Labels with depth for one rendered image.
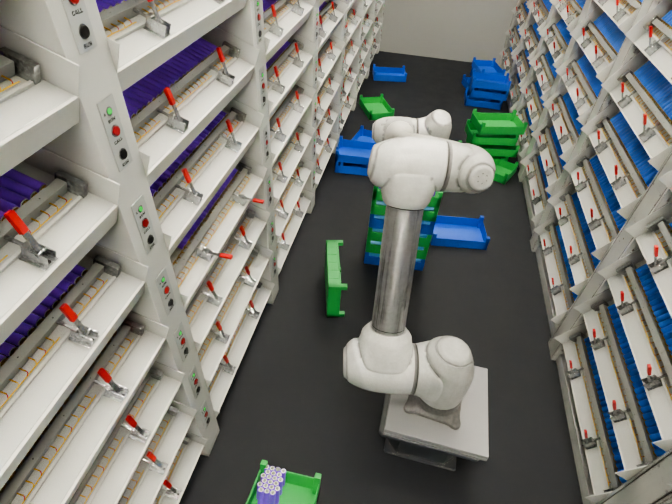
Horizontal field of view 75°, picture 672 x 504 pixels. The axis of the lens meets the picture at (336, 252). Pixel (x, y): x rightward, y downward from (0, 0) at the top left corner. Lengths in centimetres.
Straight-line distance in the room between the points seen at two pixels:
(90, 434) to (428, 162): 94
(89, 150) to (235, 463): 118
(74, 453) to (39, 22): 73
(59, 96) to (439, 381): 111
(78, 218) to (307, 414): 116
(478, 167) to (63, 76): 85
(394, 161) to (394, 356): 55
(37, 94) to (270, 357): 137
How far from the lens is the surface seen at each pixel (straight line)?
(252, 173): 158
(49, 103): 74
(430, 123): 167
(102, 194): 86
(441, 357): 132
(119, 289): 96
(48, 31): 75
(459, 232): 254
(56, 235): 81
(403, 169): 111
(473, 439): 153
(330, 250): 199
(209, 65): 127
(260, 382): 181
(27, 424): 85
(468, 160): 113
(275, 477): 156
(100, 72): 80
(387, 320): 126
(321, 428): 171
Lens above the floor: 155
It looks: 43 degrees down
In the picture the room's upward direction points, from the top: 4 degrees clockwise
